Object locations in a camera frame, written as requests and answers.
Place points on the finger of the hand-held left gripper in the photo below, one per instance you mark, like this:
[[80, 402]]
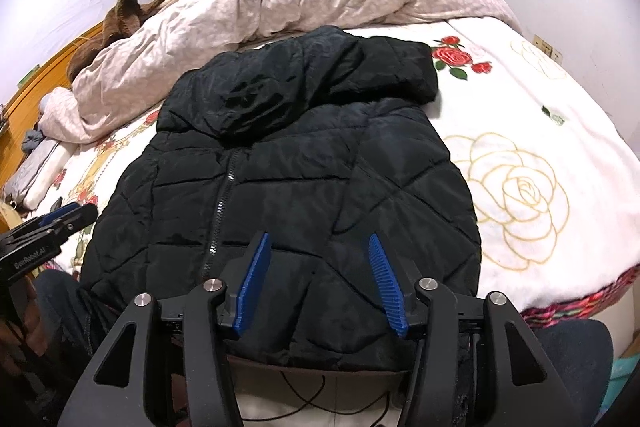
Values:
[[82, 217], [55, 215]]

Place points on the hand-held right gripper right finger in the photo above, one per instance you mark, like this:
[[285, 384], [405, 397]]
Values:
[[387, 292]]

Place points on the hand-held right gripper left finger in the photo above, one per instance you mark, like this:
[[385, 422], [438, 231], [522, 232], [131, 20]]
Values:
[[252, 287]]

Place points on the black puffer jacket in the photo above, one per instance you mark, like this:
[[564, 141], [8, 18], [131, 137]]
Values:
[[300, 167]]

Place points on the person's left hand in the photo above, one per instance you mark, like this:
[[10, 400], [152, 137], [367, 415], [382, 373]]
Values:
[[22, 332]]

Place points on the white pillow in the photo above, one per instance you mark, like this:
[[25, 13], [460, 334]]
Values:
[[55, 179]]

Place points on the person's left leg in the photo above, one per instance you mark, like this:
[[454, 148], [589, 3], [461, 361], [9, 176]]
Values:
[[65, 307]]

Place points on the person's leg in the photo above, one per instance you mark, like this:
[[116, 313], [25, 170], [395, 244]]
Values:
[[65, 307], [575, 357]]

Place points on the grey-blue small cloth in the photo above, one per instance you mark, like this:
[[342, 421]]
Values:
[[32, 140]]

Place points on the wooden headboard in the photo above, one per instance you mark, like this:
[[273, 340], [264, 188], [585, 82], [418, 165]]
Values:
[[40, 87]]

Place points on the person's right leg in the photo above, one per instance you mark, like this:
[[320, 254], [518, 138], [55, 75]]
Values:
[[575, 357]]

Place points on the red woven bed sheet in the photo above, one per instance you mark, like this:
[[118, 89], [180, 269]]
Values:
[[590, 297]]

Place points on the white floral blanket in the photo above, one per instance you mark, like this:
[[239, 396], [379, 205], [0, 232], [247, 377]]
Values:
[[550, 157]]

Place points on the teal plastic bag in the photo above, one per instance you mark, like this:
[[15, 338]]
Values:
[[625, 367]]

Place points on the wall socket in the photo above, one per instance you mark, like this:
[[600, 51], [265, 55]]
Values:
[[555, 56], [541, 43]]

